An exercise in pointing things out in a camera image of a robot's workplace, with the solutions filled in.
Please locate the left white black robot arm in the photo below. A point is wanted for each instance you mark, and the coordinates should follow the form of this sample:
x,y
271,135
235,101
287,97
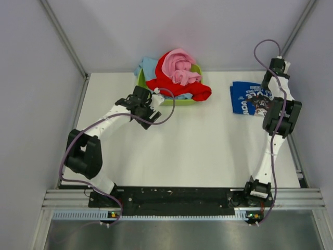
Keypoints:
x,y
84,151

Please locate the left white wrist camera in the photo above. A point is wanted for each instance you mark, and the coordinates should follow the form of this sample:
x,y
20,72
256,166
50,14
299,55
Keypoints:
x,y
157,99

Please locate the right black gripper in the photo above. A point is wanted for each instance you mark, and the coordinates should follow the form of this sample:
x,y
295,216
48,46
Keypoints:
x,y
264,86

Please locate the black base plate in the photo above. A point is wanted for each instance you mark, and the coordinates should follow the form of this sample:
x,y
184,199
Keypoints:
x,y
182,201

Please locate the aluminium frame rail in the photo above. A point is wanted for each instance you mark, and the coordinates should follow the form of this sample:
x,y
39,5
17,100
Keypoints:
x,y
286,199

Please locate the white slotted cable duct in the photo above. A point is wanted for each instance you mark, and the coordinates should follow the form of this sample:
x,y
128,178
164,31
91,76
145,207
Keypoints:
x,y
104,215

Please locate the pink t shirt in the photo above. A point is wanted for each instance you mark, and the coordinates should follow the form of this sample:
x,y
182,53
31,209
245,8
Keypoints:
x,y
177,67

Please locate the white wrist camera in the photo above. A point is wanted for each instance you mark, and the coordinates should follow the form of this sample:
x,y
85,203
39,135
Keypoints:
x,y
286,66
157,99

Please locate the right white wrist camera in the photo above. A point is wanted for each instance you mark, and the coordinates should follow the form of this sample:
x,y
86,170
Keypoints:
x,y
286,66

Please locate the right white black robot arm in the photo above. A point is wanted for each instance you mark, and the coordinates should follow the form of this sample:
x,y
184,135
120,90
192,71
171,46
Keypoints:
x,y
279,122

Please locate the light blue t shirt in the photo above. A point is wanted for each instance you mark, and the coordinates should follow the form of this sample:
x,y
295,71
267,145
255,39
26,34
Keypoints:
x,y
146,71

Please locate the red t shirt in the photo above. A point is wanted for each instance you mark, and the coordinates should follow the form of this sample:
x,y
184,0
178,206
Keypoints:
x,y
199,91

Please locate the green plastic basin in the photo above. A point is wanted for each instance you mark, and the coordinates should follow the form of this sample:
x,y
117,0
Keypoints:
x,y
179,101

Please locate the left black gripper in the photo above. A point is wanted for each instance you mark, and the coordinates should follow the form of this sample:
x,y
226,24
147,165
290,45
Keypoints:
x,y
150,112

